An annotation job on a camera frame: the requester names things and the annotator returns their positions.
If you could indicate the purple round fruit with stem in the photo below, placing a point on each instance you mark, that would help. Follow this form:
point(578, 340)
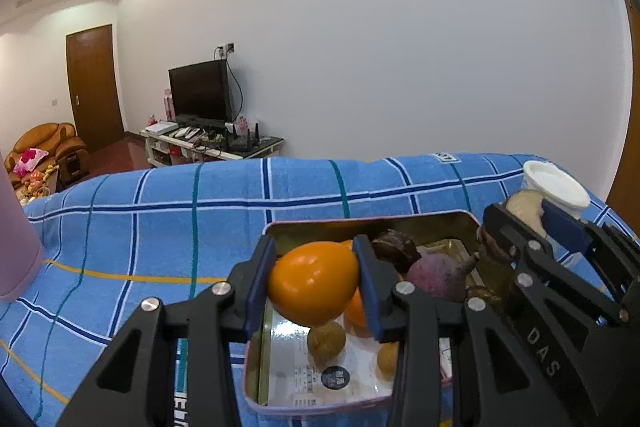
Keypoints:
point(435, 279)

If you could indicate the white television stand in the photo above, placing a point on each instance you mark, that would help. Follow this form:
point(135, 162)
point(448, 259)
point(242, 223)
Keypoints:
point(165, 154)

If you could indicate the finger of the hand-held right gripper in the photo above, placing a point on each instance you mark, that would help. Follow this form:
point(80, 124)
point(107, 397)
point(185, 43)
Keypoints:
point(500, 222)
point(562, 222)

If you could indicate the white mug with purple print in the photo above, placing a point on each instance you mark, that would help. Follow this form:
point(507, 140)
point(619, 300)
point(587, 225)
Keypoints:
point(555, 187)

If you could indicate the flat white device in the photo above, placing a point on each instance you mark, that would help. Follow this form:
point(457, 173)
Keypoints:
point(161, 127)

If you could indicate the pink metal tin box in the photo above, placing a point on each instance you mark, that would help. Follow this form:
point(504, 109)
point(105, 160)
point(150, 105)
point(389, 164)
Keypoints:
point(320, 232)

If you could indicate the orange leather armchair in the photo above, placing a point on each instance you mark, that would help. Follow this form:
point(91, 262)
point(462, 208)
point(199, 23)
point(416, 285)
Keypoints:
point(72, 147)

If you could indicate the remote controls cluster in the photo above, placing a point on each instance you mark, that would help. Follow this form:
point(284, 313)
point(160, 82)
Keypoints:
point(186, 133)

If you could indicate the blue plaid cloth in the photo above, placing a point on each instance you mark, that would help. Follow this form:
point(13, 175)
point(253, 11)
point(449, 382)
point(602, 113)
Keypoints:
point(150, 232)

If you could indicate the brown longan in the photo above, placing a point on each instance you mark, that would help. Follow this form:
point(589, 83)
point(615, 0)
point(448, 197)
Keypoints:
point(387, 359)
point(325, 342)

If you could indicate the pink floral cushion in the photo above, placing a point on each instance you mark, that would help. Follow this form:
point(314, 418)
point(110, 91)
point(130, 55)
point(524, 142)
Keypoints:
point(31, 159)

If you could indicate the lilac cylindrical container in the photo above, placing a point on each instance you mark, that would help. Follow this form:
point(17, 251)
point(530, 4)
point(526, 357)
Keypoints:
point(15, 247)

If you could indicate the black router with antennas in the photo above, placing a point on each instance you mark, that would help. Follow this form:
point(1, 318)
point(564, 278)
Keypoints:
point(245, 142)

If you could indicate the tall pink box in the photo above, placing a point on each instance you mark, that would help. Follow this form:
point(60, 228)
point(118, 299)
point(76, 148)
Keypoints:
point(168, 107)

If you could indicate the brown wooden door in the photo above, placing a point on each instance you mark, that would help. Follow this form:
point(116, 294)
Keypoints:
point(95, 92)

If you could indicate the wall power socket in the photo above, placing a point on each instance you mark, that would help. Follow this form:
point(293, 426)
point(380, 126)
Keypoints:
point(227, 48)

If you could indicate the dark brown mangosteen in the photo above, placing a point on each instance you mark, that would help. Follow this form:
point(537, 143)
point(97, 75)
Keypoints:
point(395, 249)

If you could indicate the pile of yellow items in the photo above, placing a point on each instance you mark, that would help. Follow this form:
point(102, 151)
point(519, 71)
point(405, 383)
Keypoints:
point(37, 184)

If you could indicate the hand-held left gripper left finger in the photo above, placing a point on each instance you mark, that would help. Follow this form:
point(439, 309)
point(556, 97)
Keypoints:
point(260, 287)

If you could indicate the black flat television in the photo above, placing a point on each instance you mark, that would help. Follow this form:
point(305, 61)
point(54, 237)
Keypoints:
point(200, 89)

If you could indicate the small pink flower ornament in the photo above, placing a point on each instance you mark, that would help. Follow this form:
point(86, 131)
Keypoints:
point(243, 125)

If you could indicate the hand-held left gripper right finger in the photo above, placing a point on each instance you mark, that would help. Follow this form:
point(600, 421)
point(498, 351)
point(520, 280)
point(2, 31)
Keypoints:
point(367, 287)

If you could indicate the orange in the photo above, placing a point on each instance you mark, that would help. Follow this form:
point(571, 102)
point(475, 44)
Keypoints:
point(357, 314)
point(312, 282)

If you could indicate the bitten white-fleshed purple fruit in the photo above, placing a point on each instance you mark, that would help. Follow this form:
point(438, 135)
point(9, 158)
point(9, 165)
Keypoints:
point(525, 207)

